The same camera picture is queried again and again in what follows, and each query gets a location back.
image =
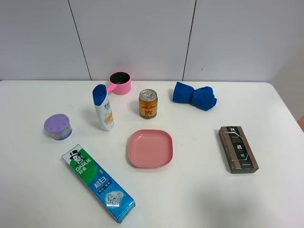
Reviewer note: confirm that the white shampoo bottle blue cap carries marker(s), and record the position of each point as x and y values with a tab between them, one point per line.
102	107

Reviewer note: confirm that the gold energy drink can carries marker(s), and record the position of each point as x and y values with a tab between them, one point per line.
148	102

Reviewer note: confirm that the pink toy saucepan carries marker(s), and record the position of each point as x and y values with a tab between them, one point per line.
120	83

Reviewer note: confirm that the Darlie toothpaste box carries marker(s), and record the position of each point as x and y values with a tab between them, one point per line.
114	198

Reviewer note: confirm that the pink square plate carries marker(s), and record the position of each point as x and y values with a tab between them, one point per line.
149	148

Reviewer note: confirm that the blue rolled towel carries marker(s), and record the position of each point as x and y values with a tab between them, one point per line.
202	98

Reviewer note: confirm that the brown coffee capsule box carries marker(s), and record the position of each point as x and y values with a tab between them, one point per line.
237	150

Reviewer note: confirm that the purple lidded round container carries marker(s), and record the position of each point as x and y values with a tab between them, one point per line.
58	126

